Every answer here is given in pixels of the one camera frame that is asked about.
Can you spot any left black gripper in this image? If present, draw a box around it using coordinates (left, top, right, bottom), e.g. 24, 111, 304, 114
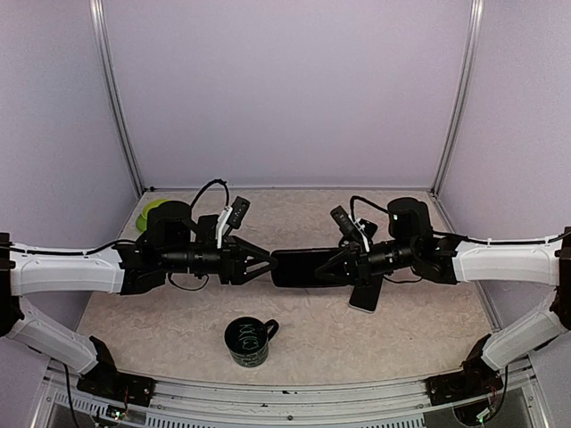
161, 235, 278, 285

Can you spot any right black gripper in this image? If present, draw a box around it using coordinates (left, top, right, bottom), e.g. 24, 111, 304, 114
315, 237, 418, 286

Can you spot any purple edged black phone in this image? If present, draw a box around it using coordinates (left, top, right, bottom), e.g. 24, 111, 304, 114
270, 248, 344, 289

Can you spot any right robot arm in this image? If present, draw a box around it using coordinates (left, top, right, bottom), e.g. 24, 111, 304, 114
315, 197, 570, 396

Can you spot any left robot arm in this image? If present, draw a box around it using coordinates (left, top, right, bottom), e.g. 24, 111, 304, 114
1, 198, 277, 397

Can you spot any silver edged black phone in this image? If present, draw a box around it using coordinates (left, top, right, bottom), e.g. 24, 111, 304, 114
349, 277, 383, 313

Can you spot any black phone case right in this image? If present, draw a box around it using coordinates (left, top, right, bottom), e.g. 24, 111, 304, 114
356, 218, 378, 243

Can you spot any black mug green print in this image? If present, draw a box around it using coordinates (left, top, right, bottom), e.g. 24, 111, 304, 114
224, 317, 280, 368

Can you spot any green plastic bowl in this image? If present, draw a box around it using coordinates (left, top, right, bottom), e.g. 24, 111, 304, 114
141, 199, 166, 220

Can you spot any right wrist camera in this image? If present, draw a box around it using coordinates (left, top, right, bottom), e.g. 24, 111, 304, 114
330, 205, 370, 252

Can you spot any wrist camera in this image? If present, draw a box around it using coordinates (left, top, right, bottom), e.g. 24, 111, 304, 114
330, 205, 370, 252
215, 196, 251, 249

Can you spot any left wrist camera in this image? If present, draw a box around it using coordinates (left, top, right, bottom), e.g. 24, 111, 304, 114
215, 196, 251, 249

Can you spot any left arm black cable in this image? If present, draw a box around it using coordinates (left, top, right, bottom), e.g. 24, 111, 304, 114
8, 177, 233, 428

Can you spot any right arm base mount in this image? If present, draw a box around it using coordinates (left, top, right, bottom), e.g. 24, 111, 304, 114
425, 366, 504, 406

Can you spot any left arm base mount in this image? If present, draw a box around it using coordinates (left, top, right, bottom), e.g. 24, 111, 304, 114
77, 363, 156, 407

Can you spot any front aluminium rail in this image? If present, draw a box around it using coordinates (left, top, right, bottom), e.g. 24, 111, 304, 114
30, 354, 550, 428

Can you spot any right aluminium frame post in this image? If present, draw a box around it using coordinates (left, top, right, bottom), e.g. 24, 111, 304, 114
431, 0, 485, 199

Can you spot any aluminium frame post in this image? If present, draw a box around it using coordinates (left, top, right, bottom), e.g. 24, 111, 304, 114
89, 0, 145, 198
431, 0, 485, 199

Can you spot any left aluminium frame post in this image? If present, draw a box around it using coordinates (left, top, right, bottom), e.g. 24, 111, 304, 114
89, 0, 145, 198

